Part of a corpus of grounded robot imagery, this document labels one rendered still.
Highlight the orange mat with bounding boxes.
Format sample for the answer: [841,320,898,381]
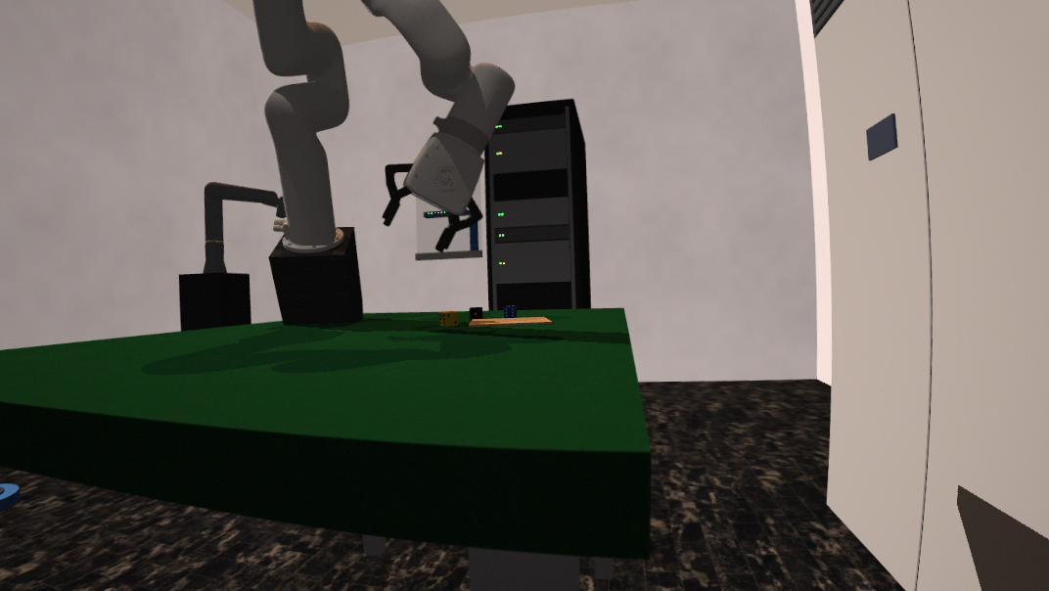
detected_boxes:
[469,317,552,328]

